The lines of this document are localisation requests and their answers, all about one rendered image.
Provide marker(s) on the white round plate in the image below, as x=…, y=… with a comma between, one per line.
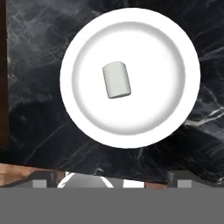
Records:
x=151, y=116

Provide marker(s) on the white marshmallow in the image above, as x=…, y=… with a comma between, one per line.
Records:
x=116, y=79

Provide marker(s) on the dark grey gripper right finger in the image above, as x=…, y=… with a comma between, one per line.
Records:
x=182, y=178

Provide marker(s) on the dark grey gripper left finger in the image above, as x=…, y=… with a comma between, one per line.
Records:
x=40, y=178

